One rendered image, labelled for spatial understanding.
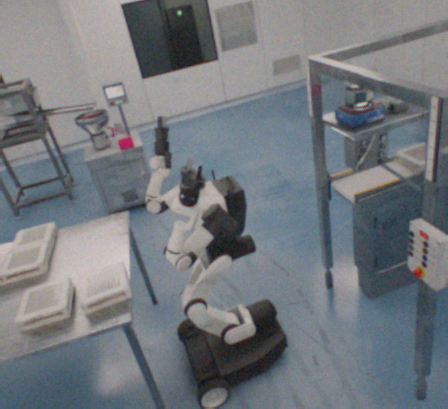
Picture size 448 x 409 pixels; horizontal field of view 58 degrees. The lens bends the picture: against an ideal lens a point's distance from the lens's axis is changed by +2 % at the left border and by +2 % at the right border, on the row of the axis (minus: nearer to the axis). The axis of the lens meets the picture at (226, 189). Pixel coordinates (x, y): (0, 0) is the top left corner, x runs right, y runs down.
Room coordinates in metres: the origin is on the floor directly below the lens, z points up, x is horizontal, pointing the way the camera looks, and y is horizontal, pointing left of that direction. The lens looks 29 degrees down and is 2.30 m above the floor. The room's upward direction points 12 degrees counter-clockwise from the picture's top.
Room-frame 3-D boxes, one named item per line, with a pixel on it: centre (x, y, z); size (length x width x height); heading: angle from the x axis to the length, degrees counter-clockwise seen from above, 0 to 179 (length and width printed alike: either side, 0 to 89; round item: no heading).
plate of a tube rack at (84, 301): (1.71, 0.75, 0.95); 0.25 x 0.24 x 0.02; 14
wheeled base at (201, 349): (1.86, 0.16, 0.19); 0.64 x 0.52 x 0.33; 104
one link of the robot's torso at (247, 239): (1.88, 0.05, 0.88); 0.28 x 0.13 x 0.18; 104
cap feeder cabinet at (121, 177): (4.36, 1.17, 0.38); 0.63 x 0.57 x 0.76; 103
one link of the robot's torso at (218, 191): (1.88, 0.08, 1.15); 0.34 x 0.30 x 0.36; 14
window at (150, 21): (7.16, 0.35, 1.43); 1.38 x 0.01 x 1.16; 103
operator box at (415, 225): (1.29, -0.78, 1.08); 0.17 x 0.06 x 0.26; 12
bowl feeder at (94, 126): (4.40, 1.23, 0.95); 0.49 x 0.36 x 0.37; 103
